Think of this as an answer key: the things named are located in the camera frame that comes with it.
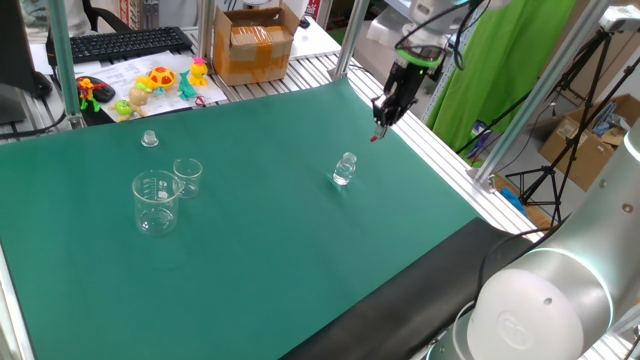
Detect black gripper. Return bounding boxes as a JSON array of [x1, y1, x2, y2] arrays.
[[372, 63, 432, 140]]

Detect glass dropper with red bulb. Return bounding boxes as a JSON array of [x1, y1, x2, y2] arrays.
[[357, 132, 382, 161]]

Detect grey metal shelf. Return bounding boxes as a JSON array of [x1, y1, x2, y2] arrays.
[[384, 0, 489, 124]]

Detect white foam blocks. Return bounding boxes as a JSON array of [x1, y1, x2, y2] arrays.
[[352, 7, 451, 119]]

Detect small clear glass bottle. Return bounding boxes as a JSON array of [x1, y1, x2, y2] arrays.
[[332, 152, 358, 187]]

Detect blue flat package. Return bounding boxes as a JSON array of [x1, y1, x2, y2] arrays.
[[469, 119, 494, 161]]

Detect bright green cloth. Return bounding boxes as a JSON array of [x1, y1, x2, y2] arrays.
[[425, 0, 577, 154]]

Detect taped cardboard box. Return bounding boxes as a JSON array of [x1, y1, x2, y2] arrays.
[[213, 3, 300, 87]]

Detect blue plastic bag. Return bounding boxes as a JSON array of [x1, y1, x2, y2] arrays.
[[499, 187, 529, 219]]

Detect black tripod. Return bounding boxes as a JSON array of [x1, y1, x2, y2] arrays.
[[504, 29, 640, 224]]

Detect open cardboard box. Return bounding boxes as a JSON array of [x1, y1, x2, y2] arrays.
[[539, 93, 640, 194]]

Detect green table mat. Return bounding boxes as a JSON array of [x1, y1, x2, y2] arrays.
[[0, 77, 482, 360]]

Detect teal dolphin toy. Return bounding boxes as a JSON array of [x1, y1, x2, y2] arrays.
[[177, 69, 199, 101]]

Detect small glass beaker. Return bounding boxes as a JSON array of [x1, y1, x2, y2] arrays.
[[172, 158, 204, 199]]

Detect orange turtle toy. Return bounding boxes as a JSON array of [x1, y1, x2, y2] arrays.
[[135, 66, 178, 92]]

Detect beige toy animal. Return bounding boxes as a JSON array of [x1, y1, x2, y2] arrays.
[[128, 84, 151, 119]]

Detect large glass beaker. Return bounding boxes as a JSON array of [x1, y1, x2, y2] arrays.
[[131, 169, 185, 236]]

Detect green turtle toy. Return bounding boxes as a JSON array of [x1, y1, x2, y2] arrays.
[[108, 98, 135, 123]]

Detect colourful plastic toys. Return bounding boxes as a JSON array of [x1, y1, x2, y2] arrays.
[[74, 49, 229, 123]]

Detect black computer keyboard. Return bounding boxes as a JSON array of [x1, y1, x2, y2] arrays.
[[45, 26, 194, 67]]

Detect black computer mouse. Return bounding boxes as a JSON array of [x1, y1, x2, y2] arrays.
[[75, 75, 117, 104]]

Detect red yellow figure toy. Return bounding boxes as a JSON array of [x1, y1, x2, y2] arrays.
[[77, 77, 109, 113]]

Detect black office chair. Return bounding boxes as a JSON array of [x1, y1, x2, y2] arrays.
[[82, 0, 134, 34]]

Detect black monitor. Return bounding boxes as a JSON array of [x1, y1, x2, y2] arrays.
[[0, 0, 54, 126]]

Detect green flange ring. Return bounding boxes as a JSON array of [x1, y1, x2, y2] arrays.
[[394, 47, 446, 70]]

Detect aluminium frame post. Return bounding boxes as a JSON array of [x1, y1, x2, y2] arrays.
[[329, 0, 371, 80], [47, 0, 86, 130], [472, 0, 614, 194], [196, 0, 217, 60]]

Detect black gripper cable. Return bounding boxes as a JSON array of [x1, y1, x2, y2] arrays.
[[394, 0, 477, 72]]

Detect grey camera on tripod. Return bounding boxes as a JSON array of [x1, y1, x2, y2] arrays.
[[598, 4, 640, 34]]

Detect black monitor cable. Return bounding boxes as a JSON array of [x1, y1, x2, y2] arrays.
[[0, 112, 69, 141]]

